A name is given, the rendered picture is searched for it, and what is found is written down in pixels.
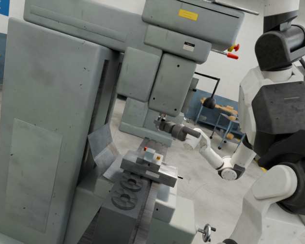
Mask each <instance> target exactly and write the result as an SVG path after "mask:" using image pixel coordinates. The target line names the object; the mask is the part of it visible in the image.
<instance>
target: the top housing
mask: <svg viewBox="0 0 305 244"><path fill-rule="evenodd" d="M244 17H245V14H244V12H242V11H238V10H235V9H231V8H228V7H225V6H221V5H218V4H214V3H211V2H207V1H204V0H146V1H145V5H144V9H143V13H142V17H141V18H142V20H143V21H144V22H146V23H150V24H153V25H156V26H160V27H162V28H166V29H168V30H171V31H175V32H179V33H182V34H185V35H188V36H192V37H195V38H198V39H201V40H204V41H208V42H211V43H212V47H211V48H212V49H216V50H219V51H222V52H224V51H225V50H227V49H229V48H230V47H232V46H233V45H234V43H235V40H236V38H237V35H238V33H239V30H240V28H241V25H242V23H243V21H244Z"/></svg>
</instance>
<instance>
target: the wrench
mask: <svg viewBox="0 0 305 244"><path fill-rule="evenodd" d="M206 1H207V2H211V3H215V4H218V5H221V6H225V7H228V8H231V9H235V10H239V11H242V12H246V13H249V14H253V15H259V13H257V12H254V11H250V10H247V9H243V8H240V7H236V6H233V5H229V4H225V3H222V2H218V1H216V0H206Z"/></svg>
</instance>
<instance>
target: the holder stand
mask: <svg viewBox="0 0 305 244"><path fill-rule="evenodd" d="M147 183H148V182H147V181H145V180H142V179H140V178H139V177H137V176H134V175H128V174H125V173H122V172H121V173H120V175H119V177H118V178H117V180H116V182H115V183H114V185H113V187H112V189H111V191H110V192H109V194H108V196H107V198H106V199H105V201H104V203H103V204H102V206H101V210H100V213H99V216H98V220H97V224H96V227H95V231H94V234H93V238H92V242H91V244H129V241H130V238H131V236H132V233H133V230H134V227H135V224H136V221H137V217H138V214H139V211H140V207H141V204H142V200H143V197H144V194H145V190H146V186H147Z"/></svg>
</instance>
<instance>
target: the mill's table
mask: <svg viewBox="0 0 305 244"><path fill-rule="evenodd" d="M144 147H147V148H151V149H153V150H155V153H157V154H160V155H163V159H162V161H163V162H165V158H166V154H167V150H168V145H167V144H162V142H159V141H158V142H156V140H153V139H151V140H150V139H149V138H147V137H145V138H144V140H143V141H142V143H141V144H140V146H139V148H138V149H137V151H136V152H138V153H140V152H141V150H142V149H143V148H144ZM123 173H125V174H128V175H134V176H137V177H139V178H140V179H142V180H145V181H147V182H148V183H147V186H146V190H145V194H144V197H143V200H142V204H141V207H140V211H139V214H138V217H137V221H136V224H135V227H134V230H133V233H132V236H131V238H130V241H129V244H145V243H146V240H147V235H148V231H149V227H150V223H151V218H152V214H153V209H154V205H155V201H156V196H157V192H158V188H159V184H160V183H159V182H156V181H154V180H151V179H148V178H146V177H143V176H140V175H138V174H135V173H132V172H130V171H127V170H124V171H123ZM100 210H101V207H100V209H99V210H98V212H97V213H96V215H95V216H94V218H93V220H92V221H91V222H90V224H89V226H88V227H87V229H86V230H85V232H84V233H83V235H82V237H81V238H80V240H79V241H78V243H77V244H91V242H92V238H93V234H94V231H95V227H96V224H97V220H98V216H99V213H100Z"/></svg>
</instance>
